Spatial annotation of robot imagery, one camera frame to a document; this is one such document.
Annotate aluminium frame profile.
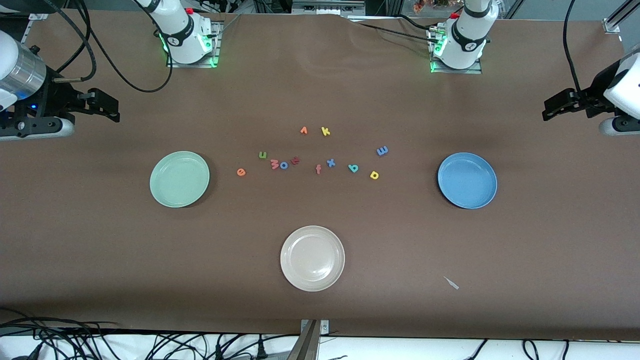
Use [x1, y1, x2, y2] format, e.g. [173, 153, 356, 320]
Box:
[602, 0, 640, 35]

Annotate blue plate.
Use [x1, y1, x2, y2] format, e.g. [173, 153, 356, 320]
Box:
[437, 152, 498, 210]

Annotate brown table cover sheet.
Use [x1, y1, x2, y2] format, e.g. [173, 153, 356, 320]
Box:
[0, 9, 640, 342]

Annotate grey metal beam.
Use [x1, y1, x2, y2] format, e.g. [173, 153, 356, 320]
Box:
[287, 320, 321, 360]

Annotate black base power cable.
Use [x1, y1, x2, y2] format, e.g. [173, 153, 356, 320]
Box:
[350, 14, 443, 46]

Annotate light green plate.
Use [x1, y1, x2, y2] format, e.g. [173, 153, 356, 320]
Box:
[149, 150, 211, 209]

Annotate black cable bundle with plugs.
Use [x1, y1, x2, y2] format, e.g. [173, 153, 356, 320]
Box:
[142, 331, 301, 360]

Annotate beige plate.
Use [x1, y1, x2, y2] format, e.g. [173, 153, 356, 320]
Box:
[280, 225, 346, 292]

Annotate black cable tangle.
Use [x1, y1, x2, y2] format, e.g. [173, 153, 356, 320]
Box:
[0, 307, 123, 360]

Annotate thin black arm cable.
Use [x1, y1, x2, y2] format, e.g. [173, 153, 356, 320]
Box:
[75, 0, 174, 94]

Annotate grey power strip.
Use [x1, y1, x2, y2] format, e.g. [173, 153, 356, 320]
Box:
[291, 0, 366, 16]

